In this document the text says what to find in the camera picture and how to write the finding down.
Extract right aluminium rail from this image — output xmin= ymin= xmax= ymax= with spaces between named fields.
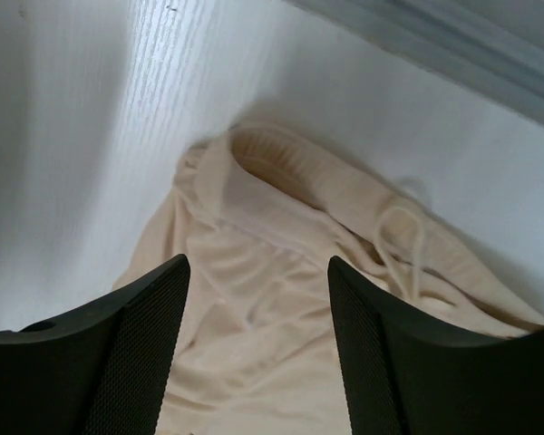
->
xmin=295 ymin=0 xmax=544 ymax=126

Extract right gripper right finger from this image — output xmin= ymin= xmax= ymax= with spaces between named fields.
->
xmin=327 ymin=257 xmax=544 ymax=434

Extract beige trousers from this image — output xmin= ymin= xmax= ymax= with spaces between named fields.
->
xmin=119 ymin=124 xmax=544 ymax=434

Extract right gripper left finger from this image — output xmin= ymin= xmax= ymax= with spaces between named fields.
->
xmin=0 ymin=255 xmax=190 ymax=434

